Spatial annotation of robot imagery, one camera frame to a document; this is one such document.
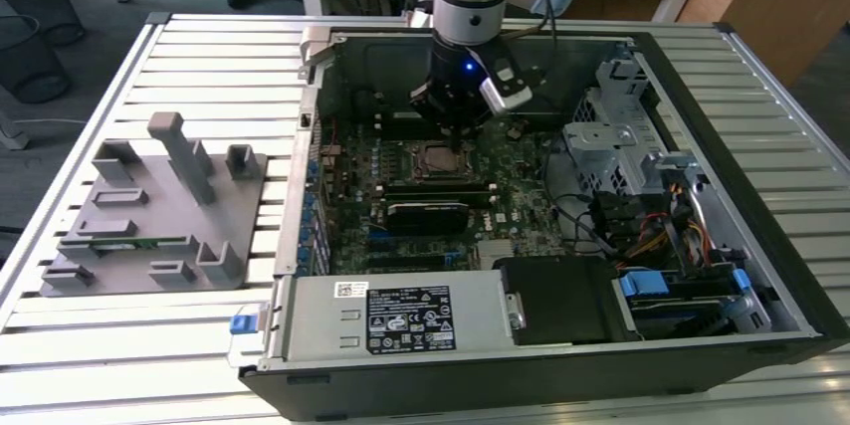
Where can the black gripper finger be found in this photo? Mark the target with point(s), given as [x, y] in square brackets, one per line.
[425, 101]
[465, 136]

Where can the silver CPU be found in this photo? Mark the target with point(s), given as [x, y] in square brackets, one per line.
[440, 161]

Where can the CPU socket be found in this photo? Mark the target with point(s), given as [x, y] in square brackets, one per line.
[436, 177]

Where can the green RAM stick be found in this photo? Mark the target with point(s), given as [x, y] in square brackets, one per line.
[438, 199]
[150, 242]

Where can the green motherboard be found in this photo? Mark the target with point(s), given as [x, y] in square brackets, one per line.
[532, 206]

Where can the small graphics card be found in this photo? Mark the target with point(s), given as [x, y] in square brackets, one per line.
[425, 220]

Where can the silver drive cage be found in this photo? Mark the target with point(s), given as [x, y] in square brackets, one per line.
[599, 146]

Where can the silver heat sink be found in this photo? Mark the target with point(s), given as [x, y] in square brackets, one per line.
[495, 252]

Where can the grey parts rack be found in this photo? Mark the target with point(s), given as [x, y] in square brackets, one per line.
[233, 226]

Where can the blue disk carrier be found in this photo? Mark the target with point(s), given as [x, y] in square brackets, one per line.
[645, 288]

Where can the silver power supply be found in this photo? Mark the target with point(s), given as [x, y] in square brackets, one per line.
[320, 315]

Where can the black hard disk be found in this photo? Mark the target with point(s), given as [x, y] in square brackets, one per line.
[671, 318]

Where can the blue plastic drive clip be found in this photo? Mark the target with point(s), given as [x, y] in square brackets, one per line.
[741, 279]

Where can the blue case latch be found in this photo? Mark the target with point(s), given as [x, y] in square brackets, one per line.
[242, 324]

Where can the black PC case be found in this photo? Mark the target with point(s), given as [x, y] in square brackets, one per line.
[465, 390]

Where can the black mesh waste bin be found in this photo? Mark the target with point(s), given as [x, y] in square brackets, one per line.
[64, 12]
[34, 71]

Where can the white table foot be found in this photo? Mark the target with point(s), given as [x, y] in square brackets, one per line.
[14, 136]

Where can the white camera with black plate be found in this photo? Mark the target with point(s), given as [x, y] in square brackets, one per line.
[508, 91]

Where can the black plastic bracket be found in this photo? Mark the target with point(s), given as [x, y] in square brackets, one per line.
[621, 218]

